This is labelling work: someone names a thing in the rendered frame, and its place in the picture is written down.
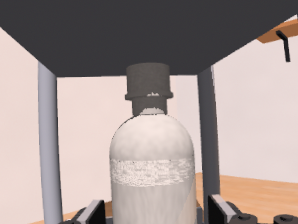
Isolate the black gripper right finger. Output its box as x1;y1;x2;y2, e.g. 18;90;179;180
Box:
208;195;298;224

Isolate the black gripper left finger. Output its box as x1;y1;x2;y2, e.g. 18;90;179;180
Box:
58;200;106;224

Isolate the grey shelving unit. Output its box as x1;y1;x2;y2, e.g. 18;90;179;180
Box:
0;0;298;224

